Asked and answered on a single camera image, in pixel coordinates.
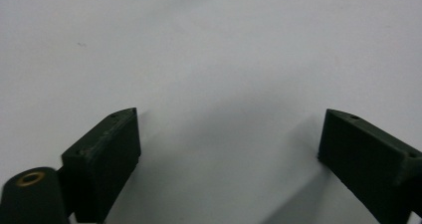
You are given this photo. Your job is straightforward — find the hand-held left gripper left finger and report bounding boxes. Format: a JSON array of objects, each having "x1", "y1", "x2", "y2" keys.
[{"x1": 58, "y1": 107, "x2": 142, "y2": 224}]

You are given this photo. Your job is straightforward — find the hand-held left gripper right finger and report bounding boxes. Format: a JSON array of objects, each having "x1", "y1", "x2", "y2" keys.
[{"x1": 317, "y1": 109, "x2": 422, "y2": 224}]

